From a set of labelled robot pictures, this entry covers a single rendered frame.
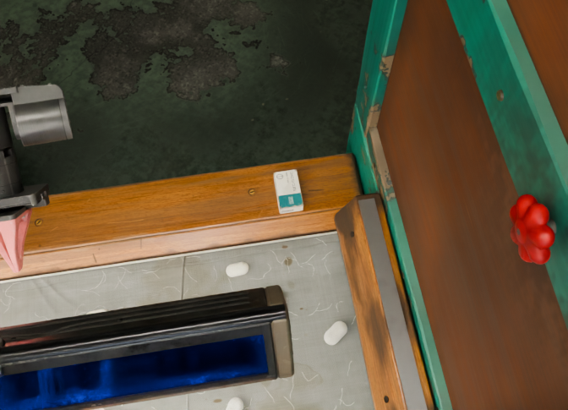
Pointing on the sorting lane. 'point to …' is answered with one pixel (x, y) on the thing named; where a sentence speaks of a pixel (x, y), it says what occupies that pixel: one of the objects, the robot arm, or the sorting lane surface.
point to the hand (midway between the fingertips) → (16, 265)
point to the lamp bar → (147, 352)
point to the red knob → (532, 229)
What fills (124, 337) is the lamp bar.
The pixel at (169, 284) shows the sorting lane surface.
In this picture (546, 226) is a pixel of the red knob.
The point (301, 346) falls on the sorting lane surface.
